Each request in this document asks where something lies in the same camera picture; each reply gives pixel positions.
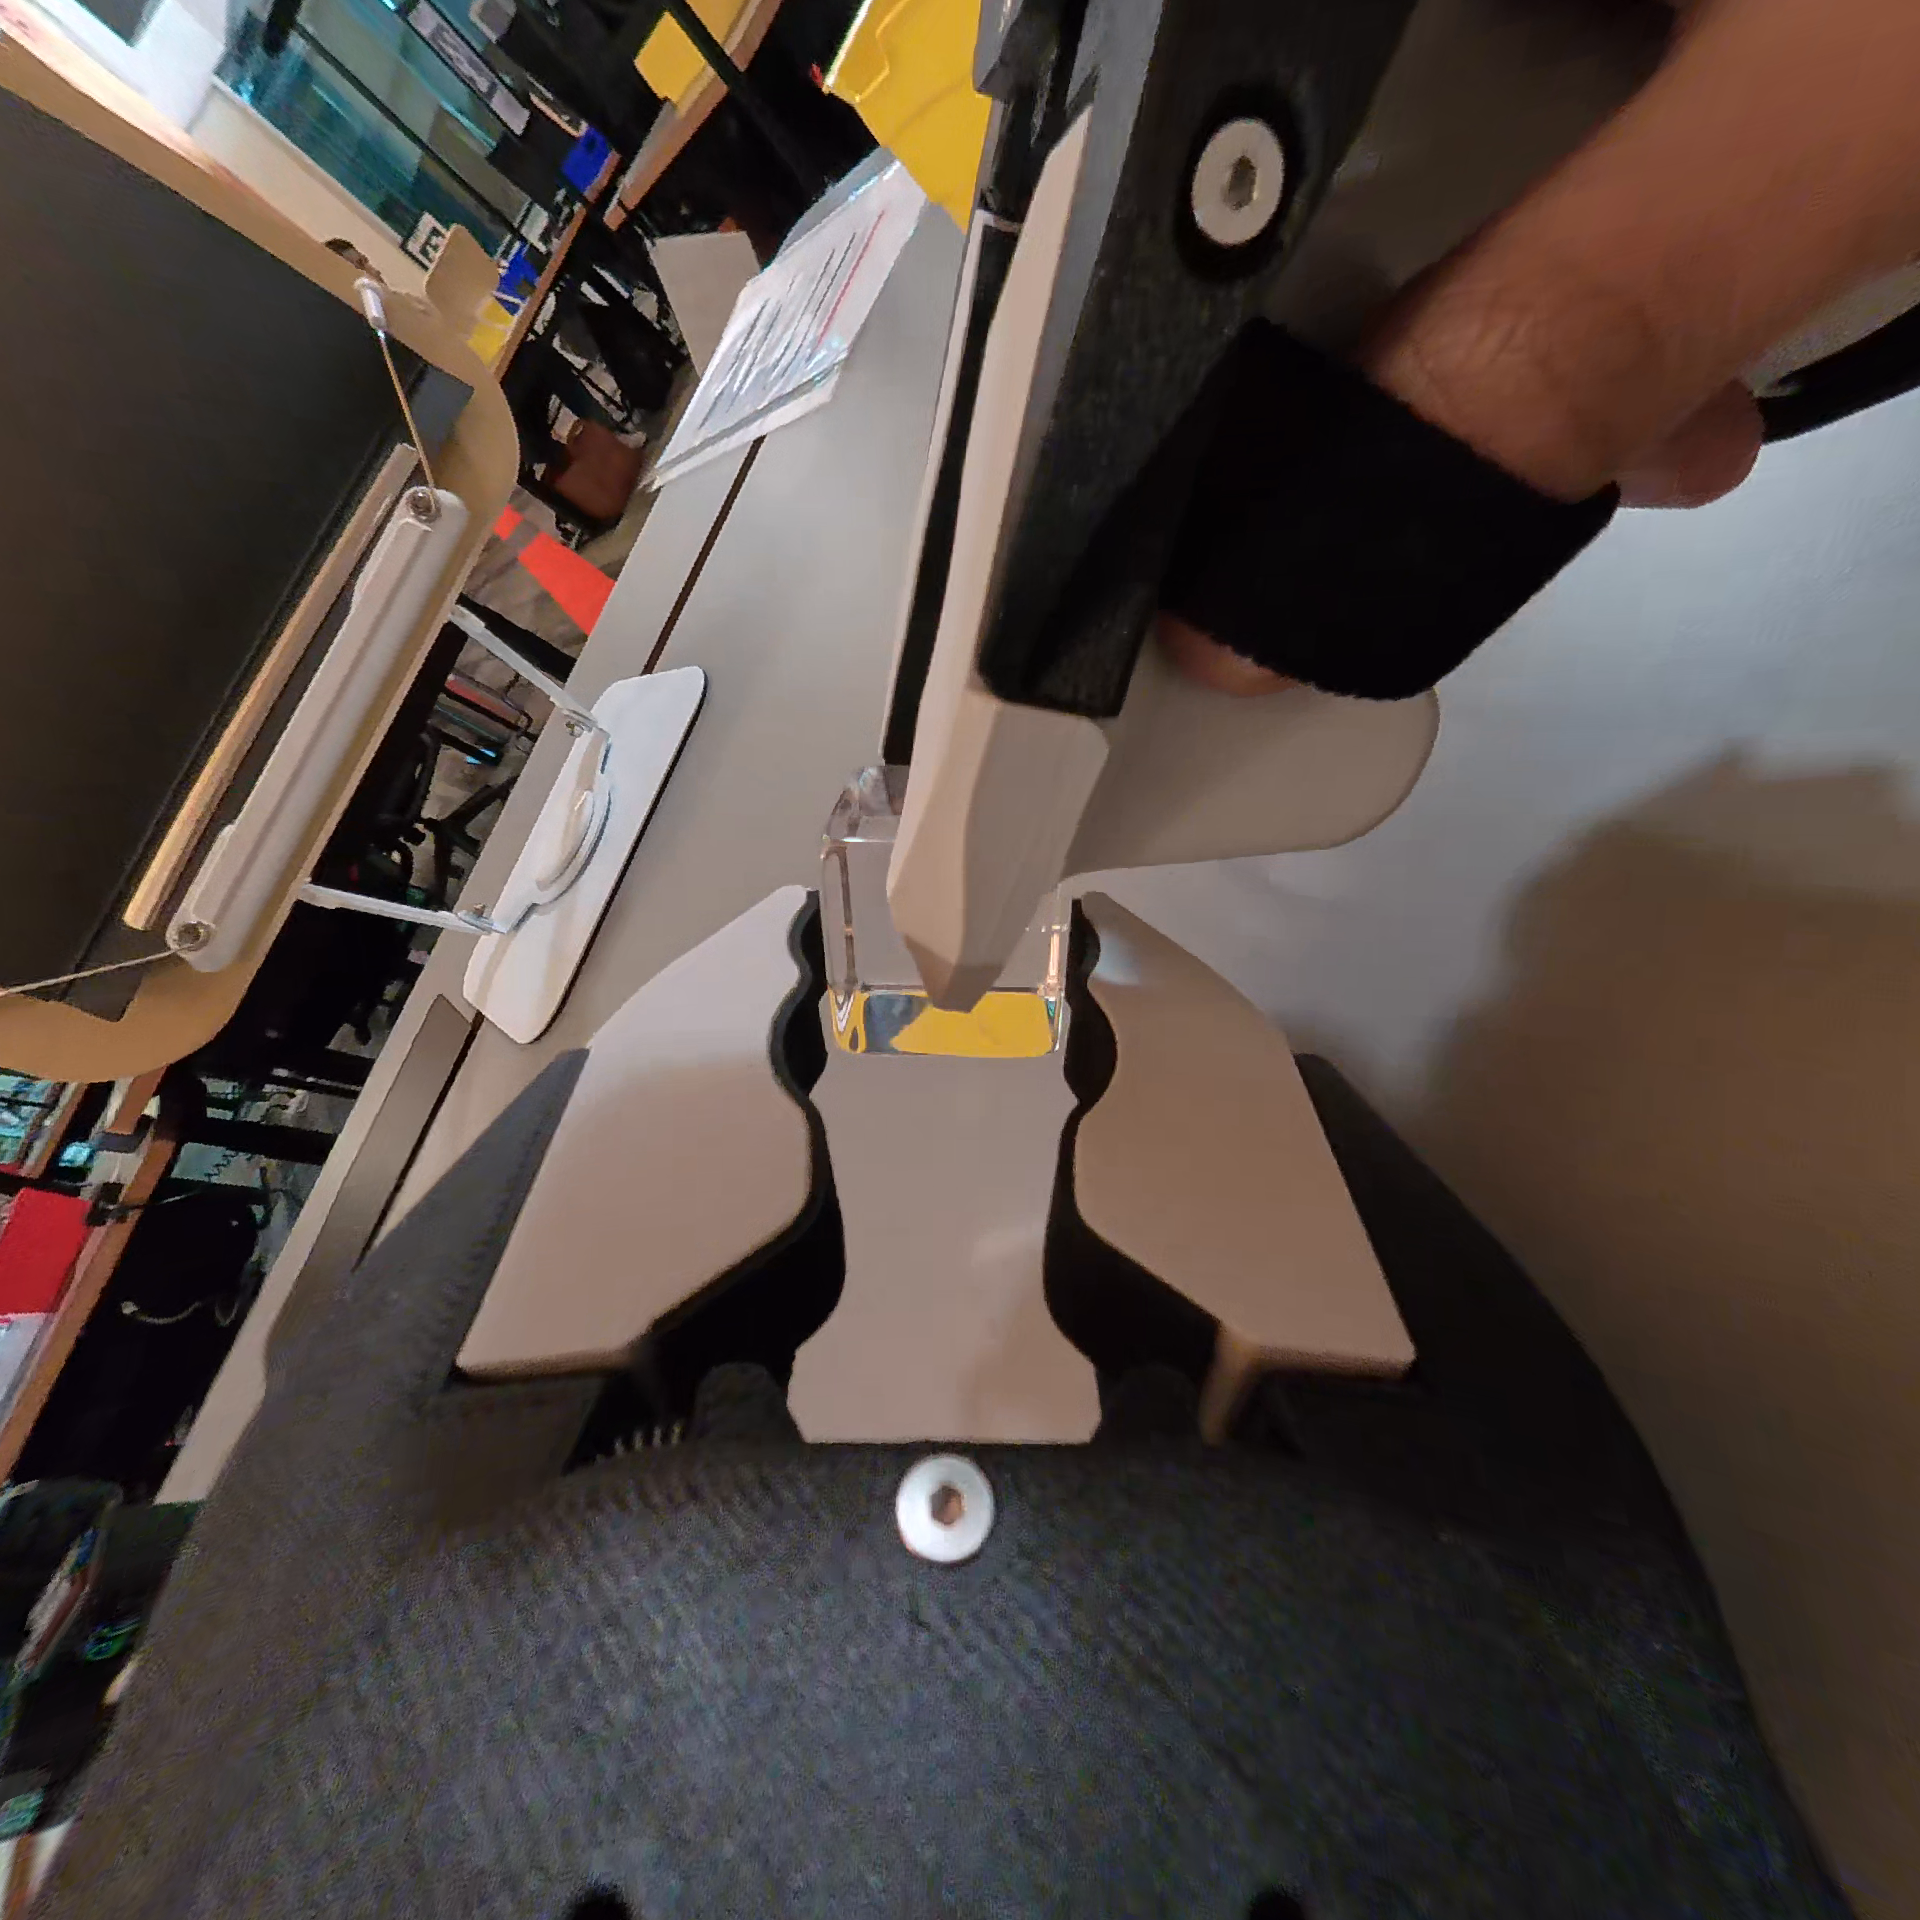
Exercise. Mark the yellow storage bin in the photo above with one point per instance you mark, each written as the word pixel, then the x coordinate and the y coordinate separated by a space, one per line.
pixel 682 45

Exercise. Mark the orange plastic object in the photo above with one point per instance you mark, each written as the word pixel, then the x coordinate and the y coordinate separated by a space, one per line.
pixel 561 580

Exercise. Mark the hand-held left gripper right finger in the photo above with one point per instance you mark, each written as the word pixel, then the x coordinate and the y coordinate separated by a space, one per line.
pixel 1246 1185

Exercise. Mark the tan backed monitor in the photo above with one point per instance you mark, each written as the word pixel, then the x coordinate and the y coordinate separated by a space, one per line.
pixel 179 523

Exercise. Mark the yellow plastic bin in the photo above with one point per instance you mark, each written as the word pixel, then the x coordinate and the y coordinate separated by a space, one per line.
pixel 900 89

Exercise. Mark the clear acrylic cube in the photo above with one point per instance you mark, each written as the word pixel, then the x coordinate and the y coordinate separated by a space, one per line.
pixel 864 933

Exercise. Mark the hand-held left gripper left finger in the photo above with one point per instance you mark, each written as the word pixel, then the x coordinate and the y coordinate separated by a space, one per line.
pixel 645 1169

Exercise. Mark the white monitor stand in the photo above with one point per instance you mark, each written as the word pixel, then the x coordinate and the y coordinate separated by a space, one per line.
pixel 593 840

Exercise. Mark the laminated paper sheet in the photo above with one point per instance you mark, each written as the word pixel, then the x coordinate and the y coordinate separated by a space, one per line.
pixel 781 344

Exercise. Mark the person's right hand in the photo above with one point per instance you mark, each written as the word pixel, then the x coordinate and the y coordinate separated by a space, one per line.
pixel 1622 300

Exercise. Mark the red box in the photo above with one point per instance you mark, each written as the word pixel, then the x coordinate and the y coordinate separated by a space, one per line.
pixel 37 1251

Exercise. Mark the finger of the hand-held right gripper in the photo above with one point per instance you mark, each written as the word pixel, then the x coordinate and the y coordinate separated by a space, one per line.
pixel 990 840

